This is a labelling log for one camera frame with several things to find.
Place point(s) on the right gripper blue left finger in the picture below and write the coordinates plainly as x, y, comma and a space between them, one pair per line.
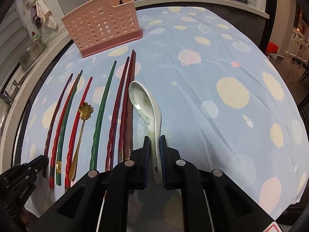
145, 156

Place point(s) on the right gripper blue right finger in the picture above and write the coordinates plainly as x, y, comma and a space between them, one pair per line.
163, 147

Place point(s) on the maroon chopstick patterned end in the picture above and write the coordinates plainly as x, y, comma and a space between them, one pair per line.
120, 153

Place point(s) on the red chopstick green end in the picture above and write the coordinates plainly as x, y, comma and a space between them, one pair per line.
57, 136

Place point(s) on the white ceramic soup spoon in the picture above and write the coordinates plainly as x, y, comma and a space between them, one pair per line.
147, 108

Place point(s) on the bright red chopstick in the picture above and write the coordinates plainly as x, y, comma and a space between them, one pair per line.
72, 140

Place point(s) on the dark purple chopstick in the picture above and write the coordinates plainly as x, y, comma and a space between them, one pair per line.
57, 107

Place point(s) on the gold flower spoon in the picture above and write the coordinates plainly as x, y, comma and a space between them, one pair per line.
85, 111

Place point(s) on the blue planet print tablecloth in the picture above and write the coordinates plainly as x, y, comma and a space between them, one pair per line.
223, 104

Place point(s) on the chrome sink faucet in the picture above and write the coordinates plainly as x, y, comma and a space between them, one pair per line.
9, 98

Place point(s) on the steel mixing bowl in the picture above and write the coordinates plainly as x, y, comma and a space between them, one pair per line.
31, 53

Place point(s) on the pink perforated utensil holder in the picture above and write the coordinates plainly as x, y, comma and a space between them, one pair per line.
100, 25

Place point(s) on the green dish soap bottle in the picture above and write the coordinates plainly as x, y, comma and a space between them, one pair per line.
35, 37

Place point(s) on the white hanging towel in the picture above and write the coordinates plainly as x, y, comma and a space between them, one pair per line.
44, 13

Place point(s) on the purple hanging cloth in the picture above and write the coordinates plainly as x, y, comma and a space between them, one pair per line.
35, 19

